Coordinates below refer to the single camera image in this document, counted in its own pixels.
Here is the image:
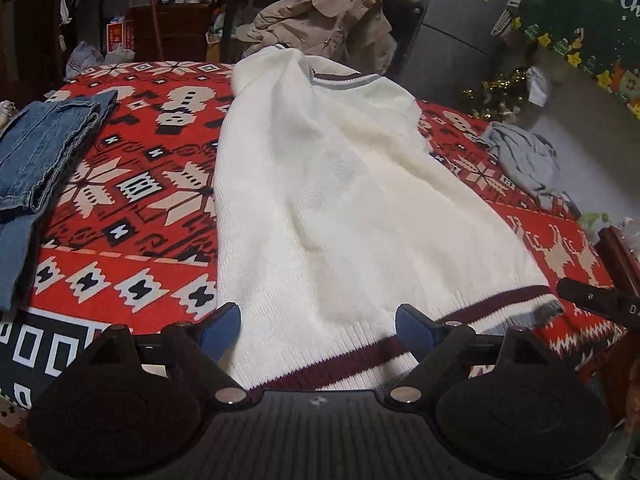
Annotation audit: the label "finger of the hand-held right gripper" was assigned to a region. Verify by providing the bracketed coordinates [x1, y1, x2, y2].
[557, 277, 623, 318]

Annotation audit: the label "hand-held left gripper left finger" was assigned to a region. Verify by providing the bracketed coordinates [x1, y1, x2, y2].
[85, 303, 248, 407]

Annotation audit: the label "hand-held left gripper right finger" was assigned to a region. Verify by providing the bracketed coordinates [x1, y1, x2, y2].
[385, 303, 558, 406]

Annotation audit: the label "white knit vest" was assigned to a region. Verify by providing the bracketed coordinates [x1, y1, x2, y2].
[212, 45, 566, 391]

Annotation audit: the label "wooden nightstand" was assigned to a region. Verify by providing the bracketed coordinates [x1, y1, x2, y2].
[597, 225, 640, 311]

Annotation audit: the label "small green plant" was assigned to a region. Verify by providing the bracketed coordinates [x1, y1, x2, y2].
[577, 212, 613, 233]

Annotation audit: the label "clear plastic cup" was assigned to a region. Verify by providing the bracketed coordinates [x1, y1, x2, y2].
[620, 217, 640, 251]

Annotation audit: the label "red patterned blanket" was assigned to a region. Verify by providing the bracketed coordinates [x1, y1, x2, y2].
[0, 60, 631, 411]

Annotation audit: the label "grey sweater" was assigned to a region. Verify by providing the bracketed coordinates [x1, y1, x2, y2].
[475, 121, 576, 211]

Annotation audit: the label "white hanging cloth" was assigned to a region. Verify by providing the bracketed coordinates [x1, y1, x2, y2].
[525, 65, 551, 108]

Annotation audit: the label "small Christmas tree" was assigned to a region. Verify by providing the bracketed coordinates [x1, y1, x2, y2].
[462, 67, 538, 123]

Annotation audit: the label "blue jeans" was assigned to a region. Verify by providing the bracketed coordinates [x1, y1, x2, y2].
[0, 89, 120, 311]

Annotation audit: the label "wooden drawer cabinet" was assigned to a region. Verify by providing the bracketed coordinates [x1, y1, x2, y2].
[127, 2, 216, 63]

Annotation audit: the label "white printed plastic bag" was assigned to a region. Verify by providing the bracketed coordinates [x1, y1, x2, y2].
[65, 40, 136, 78]

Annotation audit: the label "red paper box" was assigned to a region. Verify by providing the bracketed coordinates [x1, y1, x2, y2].
[105, 20, 136, 56]

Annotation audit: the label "grey refrigerator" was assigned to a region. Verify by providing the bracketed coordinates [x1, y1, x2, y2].
[390, 0, 538, 106]

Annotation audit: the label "beige jacket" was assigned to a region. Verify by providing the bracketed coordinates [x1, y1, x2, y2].
[235, 0, 393, 78]

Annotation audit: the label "green Christmas wall banner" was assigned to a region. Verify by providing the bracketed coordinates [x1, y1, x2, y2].
[510, 0, 640, 121]

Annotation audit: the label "red broom handle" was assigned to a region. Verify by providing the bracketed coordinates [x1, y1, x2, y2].
[147, 0, 166, 61]

